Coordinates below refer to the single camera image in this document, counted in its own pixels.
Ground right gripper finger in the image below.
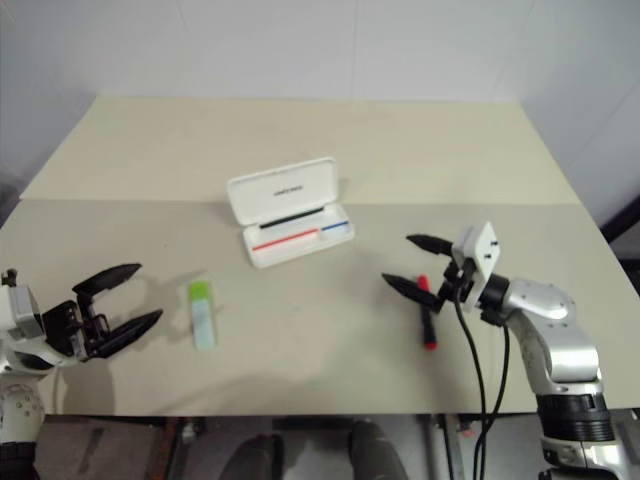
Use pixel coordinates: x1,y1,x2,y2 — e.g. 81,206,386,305
380,271,444,316
405,233,454,258

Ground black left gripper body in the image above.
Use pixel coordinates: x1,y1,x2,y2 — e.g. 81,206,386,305
42,293,112,364

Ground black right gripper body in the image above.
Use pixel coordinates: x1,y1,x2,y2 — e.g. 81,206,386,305
436,255,477,315

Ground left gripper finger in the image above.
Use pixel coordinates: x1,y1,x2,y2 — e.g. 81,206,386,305
72,262,143,302
88,308,165,359

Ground black whiteboard marker red caps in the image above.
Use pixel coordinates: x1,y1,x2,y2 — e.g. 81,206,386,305
416,273,438,352

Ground white plastic pencil case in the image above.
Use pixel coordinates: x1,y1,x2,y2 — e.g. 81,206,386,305
226,156,357,270

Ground thin black pen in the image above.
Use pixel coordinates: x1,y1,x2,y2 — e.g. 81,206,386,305
258,209,324,233

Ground metal table leg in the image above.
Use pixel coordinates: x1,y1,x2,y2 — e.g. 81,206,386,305
422,413,464,480

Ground black stand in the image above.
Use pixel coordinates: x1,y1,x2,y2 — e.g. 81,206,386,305
597,187,640,262

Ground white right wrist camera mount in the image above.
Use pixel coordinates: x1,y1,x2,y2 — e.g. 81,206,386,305
451,221,503,307

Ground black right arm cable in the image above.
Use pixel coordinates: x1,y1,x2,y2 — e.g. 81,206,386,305
474,319,512,480
452,272,489,480

